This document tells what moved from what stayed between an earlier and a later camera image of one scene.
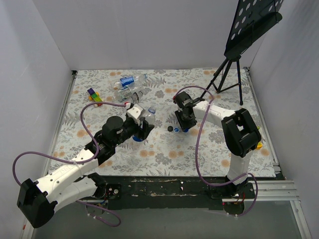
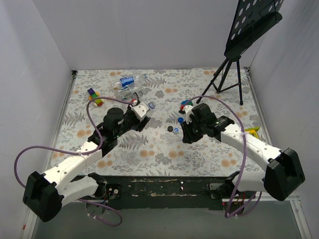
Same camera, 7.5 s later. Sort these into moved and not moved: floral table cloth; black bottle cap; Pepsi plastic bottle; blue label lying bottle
Moved: Pepsi plastic bottle
Not moved: blue label lying bottle; black bottle cap; floral table cloth
